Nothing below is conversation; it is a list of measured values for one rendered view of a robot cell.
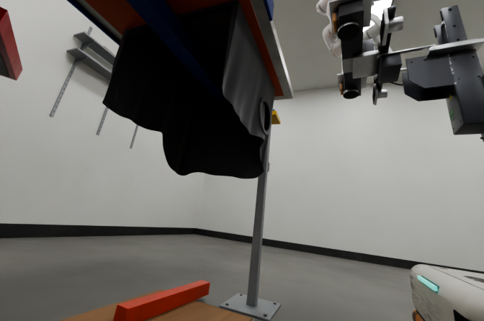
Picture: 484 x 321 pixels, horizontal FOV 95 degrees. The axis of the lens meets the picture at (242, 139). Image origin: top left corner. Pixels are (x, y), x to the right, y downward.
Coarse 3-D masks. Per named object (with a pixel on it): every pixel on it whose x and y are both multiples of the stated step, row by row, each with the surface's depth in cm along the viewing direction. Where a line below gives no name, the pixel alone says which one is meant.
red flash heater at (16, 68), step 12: (0, 12) 97; (0, 24) 97; (0, 36) 102; (12, 36) 112; (0, 48) 111; (12, 48) 118; (0, 60) 121; (12, 60) 123; (0, 72) 133; (12, 72) 132
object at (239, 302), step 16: (272, 112) 125; (256, 208) 113; (256, 224) 110; (256, 240) 108; (256, 256) 105; (256, 272) 103; (256, 288) 101; (224, 304) 96; (240, 304) 98; (256, 304) 101; (272, 304) 103
